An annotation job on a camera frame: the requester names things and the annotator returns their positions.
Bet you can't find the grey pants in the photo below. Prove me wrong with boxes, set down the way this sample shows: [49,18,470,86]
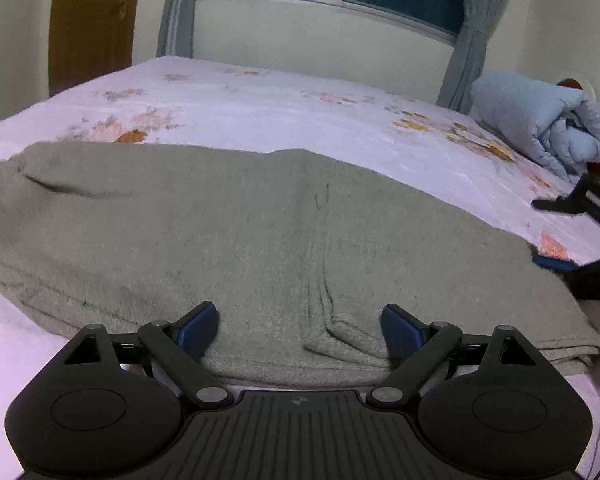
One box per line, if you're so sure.
[0,142,600,388]

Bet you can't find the light blue folded quilt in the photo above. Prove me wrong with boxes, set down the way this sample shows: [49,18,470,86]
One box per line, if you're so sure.
[470,70,600,182]

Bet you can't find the grey right curtain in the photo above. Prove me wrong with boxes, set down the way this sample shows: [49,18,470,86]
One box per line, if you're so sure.
[437,0,509,114]

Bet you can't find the grey curtain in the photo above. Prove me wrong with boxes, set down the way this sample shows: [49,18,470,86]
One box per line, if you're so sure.
[437,0,509,114]
[157,0,197,58]

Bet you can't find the brown wooden door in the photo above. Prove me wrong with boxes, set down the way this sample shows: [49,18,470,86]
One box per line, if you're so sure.
[48,0,137,96]

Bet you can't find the grey left curtain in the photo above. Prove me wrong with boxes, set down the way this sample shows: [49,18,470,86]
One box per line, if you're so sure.
[157,0,197,58]

